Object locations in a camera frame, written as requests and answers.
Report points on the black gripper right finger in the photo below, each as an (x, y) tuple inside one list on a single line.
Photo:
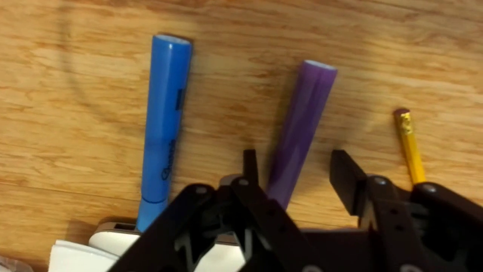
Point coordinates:
[(428, 228)]

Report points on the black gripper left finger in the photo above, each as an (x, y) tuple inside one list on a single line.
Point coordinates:
[(271, 240)]

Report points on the purple marker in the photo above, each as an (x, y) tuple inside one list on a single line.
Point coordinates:
[(307, 104)]

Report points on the blue highlighter marker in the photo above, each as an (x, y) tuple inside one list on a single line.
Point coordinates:
[(168, 80)]

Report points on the yellow pencil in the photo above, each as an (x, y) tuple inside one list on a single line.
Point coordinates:
[(410, 147)]

